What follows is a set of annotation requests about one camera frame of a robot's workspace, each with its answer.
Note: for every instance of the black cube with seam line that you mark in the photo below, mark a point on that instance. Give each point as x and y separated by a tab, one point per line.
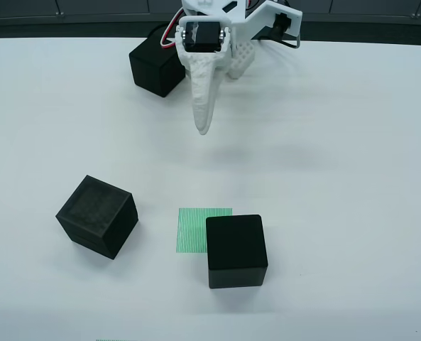
96	213

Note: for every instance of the black camera on white bracket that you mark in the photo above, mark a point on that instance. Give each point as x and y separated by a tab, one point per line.
283	25

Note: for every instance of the green striped square marker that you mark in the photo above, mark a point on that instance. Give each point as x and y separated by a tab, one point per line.
190	231

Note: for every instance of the smooth black cube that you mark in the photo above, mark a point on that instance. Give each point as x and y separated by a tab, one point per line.
236	248

